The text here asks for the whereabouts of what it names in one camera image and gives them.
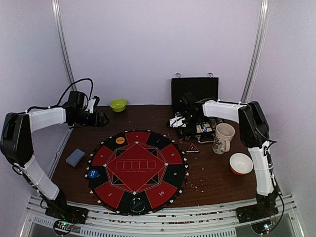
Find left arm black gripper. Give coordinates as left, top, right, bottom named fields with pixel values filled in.
left=72, top=110, right=109, bottom=127

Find orange big blind button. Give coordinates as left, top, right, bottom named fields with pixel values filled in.
left=116, top=136, right=125, bottom=145

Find black red triangular token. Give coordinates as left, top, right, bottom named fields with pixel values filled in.
left=186, top=143, right=200, bottom=153

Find blue deck of cards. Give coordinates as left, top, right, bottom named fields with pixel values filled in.
left=66, top=149, right=85, bottom=167

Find blue small blind button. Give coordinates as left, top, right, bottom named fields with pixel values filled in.
left=87, top=169, right=99, bottom=179

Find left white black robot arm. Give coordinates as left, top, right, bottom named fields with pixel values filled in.
left=0, top=91, right=110, bottom=224

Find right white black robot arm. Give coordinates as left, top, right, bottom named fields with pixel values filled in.
left=180, top=92, right=278, bottom=223

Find blue yellow card box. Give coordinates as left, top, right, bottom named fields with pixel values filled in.
left=196, top=123, right=213, bottom=133

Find lime green plastic bowl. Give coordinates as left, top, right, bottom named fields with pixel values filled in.
left=110, top=98, right=127, bottom=112

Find black poker chip case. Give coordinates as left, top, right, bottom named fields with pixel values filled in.
left=166, top=73, right=223, bottom=144

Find white printed ceramic mug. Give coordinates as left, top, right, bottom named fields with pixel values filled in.
left=212, top=123, right=235, bottom=155

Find round red black poker mat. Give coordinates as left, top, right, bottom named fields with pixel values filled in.
left=85, top=130, right=189, bottom=216

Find white orange ceramic bowl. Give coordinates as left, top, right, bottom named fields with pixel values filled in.
left=230, top=153, right=253, bottom=175

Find clear round dealer button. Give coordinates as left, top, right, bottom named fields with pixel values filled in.
left=129, top=197, right=146, bottom=214

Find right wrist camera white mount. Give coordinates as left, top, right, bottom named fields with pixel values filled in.
left=169, top=116, right=187, bottom=128

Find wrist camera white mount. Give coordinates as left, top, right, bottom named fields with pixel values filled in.
left=169, top=116, right=187, bottom=128
left=86, top=96, right=100, bottom=114

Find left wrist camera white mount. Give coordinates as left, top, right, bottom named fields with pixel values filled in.
left=86, top=96, right=100, bottom=114

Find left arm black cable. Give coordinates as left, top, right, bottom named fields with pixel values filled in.
left=56, top=78, right=95, bottom=107

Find left aluminium frame post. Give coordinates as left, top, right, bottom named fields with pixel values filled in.
left=51, top=0, right=75, bottom=84

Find aluminium frame post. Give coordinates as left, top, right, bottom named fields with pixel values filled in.
left=241, top=0, right=270, bottom=102
left=51, top=0, right=75, bottom=84

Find right aluminium frame post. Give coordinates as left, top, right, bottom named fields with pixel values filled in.
left=241, top=0, right=270, bottom=102

